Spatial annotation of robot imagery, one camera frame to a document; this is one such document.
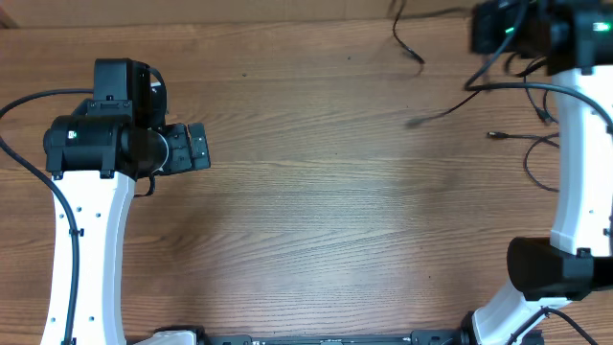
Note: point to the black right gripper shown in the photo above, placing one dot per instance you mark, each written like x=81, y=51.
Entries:
x=488, y=16

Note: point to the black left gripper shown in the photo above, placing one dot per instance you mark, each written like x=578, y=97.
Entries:
x=184, y=159

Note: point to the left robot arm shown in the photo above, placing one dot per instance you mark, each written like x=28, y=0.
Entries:
x=95, y=156

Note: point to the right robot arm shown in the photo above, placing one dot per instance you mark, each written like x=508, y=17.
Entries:
x=547, y=274

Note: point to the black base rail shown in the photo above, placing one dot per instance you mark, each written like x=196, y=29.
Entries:
x=192, y=335

